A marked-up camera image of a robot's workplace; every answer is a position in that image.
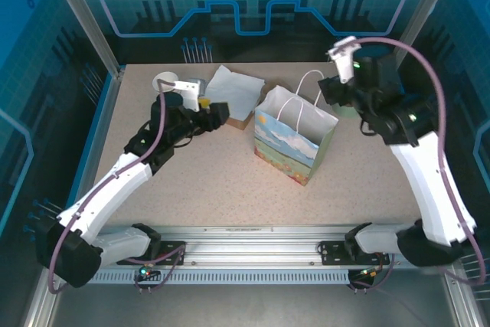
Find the landscape print paper gift bag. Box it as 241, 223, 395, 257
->
253, 69, 340, 187

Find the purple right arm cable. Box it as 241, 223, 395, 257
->
350, 36, 484, 296

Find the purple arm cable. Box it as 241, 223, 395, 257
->
47, 78, 188, 296
350, 36, 484, 296

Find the green paper straw holder cup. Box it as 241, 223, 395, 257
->
332, 103, 361, 119

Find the stack of white napkins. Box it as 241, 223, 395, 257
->
204, 65, 266, 121

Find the aluminium frame post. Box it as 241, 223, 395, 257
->
384, 0, 467, 79
41, 0, 126, 77

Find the aluminium table side rail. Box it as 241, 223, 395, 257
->
57, 68, 127, 240

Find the brown cardboard napkin box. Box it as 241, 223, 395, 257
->
224, 85, 267, 132

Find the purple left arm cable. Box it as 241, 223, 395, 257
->
47, 78, 188, 296

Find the stack of white paper cups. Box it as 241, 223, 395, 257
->
152, 70, 179, 93

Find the white slotted cable duct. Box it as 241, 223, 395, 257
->
60, 268, 351, 286

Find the small circuit board with LEDs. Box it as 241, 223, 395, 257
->
137, 263, 160, 280
358, 265, 380, 280

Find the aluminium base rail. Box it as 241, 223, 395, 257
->
47, 223, 459, 270

